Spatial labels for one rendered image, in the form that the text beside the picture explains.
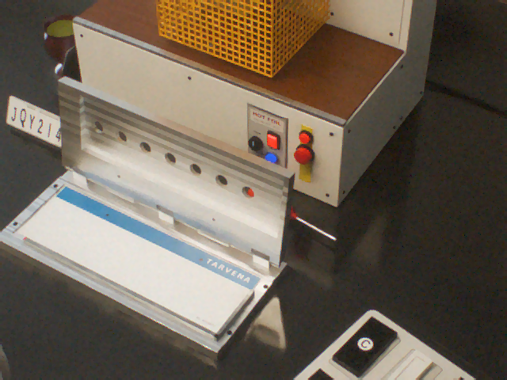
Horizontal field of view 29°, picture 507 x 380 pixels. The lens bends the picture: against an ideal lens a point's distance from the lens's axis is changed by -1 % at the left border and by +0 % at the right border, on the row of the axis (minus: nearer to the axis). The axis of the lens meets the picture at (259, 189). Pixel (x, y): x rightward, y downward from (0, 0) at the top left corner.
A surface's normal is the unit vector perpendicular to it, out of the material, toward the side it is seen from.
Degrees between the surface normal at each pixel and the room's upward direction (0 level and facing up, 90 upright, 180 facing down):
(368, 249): 0
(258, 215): 81
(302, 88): 0
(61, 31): 0
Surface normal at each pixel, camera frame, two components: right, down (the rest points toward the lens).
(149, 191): -0.51, 0.49
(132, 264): 0.00, -0.70
